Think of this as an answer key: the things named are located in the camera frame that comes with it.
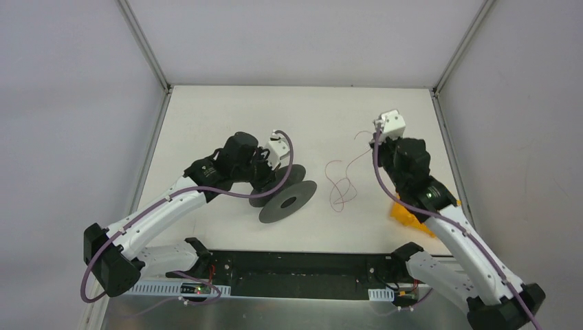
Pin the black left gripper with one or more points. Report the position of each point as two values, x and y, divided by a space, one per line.
263 170

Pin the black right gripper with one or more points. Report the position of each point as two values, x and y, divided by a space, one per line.
382 148

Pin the dark grey perforated spool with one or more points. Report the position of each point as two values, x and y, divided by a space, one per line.
288 199

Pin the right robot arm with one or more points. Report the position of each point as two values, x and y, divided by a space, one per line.
488 292

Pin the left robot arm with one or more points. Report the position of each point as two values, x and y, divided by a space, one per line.
116 256

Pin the yellow plastic bin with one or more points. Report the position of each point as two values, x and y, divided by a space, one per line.
403 216

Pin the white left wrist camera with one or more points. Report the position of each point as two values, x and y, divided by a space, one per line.
278 148

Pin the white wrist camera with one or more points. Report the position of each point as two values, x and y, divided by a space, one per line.
390 124
278 148

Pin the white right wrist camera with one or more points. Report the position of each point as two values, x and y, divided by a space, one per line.
390 124

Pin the right white cable duct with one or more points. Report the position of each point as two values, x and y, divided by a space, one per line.
382 295

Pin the right aluminium frame post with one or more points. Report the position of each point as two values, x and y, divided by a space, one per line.
462 47

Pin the aluminium frame post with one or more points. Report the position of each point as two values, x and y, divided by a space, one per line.
143 44
462 47

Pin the left aluminium frame post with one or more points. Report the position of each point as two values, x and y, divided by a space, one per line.
143 44

